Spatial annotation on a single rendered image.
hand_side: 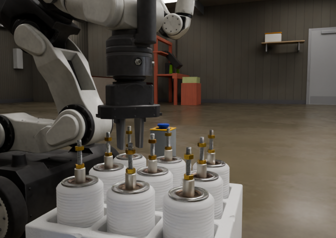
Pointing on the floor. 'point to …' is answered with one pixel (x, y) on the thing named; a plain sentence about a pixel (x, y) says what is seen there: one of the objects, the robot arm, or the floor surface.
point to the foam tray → (228, 223)
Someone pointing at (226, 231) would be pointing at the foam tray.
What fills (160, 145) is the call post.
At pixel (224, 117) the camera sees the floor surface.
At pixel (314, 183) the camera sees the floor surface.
